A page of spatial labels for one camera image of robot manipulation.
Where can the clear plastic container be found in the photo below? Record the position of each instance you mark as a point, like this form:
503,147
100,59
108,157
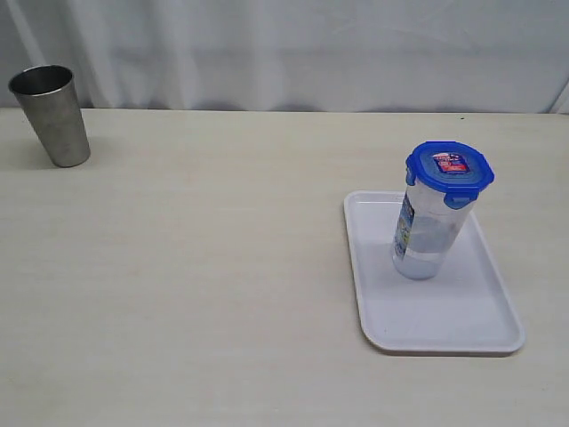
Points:
426,230

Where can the blue container lid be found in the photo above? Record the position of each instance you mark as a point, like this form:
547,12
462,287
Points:
455,169

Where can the white plastic tray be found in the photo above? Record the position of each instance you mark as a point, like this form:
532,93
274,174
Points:
464,310

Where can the white backdrop curtain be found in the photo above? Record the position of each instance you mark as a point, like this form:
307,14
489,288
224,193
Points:
347,56

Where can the stainless steel cup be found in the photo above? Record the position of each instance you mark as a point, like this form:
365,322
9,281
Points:
47,96

